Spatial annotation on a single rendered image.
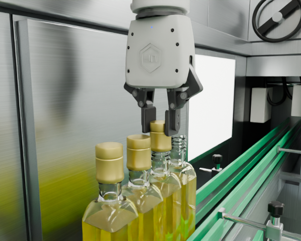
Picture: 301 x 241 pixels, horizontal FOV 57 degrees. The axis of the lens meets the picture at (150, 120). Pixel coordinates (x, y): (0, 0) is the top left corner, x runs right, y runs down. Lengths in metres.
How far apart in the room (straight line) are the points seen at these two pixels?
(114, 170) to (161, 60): 0.16
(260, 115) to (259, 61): 0.29
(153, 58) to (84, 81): 0.13
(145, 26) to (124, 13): 0.17
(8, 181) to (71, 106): 0.14
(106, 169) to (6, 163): 0.16
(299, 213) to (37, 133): 1.29
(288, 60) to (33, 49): 1.15
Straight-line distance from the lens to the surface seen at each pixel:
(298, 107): 1.49
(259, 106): 1.54
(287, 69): 1.39
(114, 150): 0.33
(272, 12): 1.42
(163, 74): 0.39
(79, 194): 0.50
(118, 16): 0.56
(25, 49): 0.42
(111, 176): 0.34
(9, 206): 0.47
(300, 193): 1.48
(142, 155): 0.38
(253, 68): 1.42
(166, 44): 0.39
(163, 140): 0.42
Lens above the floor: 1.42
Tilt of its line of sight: 9 degrees down
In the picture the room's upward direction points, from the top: straight up
